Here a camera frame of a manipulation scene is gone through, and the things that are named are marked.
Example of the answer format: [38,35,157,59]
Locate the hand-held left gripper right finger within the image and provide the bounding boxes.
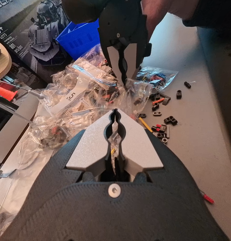
[116,108,164,179]

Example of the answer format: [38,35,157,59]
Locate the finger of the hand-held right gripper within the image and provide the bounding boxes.
[123,43,140,86]
[107,46,125,86]

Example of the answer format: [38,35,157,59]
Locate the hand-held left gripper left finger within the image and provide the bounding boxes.
[66,109,116,179]

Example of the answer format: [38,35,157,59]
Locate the scattered loose lego pieces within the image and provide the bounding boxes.
[133,81,192,145]

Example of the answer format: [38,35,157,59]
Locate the red grey lego pin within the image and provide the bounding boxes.
[200,190,215,204]

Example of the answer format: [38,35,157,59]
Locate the black lego set box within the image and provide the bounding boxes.
[0,0,72,79]

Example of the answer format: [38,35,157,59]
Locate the person's right hand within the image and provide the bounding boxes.
[142,0,200,37]

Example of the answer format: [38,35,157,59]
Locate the bluish clear plastic bag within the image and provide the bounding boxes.
[76,43,110,76]

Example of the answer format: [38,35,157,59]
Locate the small zip bag colourful parts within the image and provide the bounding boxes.
[136,66,179,89]

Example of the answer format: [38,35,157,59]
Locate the blue plastic bin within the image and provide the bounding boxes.
[56,19,100,61]

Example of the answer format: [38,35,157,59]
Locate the clear bag red black parts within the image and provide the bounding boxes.
[29,117,84,151]

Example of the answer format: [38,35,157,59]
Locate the numbered clear plastic bag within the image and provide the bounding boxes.
[37,62,125,121]

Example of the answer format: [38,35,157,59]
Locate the white tapered rod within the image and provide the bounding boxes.
[0,100,33,125]

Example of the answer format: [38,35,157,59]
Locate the empty clear plastic bag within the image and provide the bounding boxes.
[0,147,57,222]

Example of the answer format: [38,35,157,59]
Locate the black perforated board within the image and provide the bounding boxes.
[197,26,231,151]

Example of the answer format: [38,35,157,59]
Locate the orange plastic object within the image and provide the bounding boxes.
[0,86,18,101]

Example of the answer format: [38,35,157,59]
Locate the wooden side table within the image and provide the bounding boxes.
[0,40,12,80]

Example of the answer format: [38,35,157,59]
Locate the metal bracket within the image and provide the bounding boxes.
[0,168,18,179]

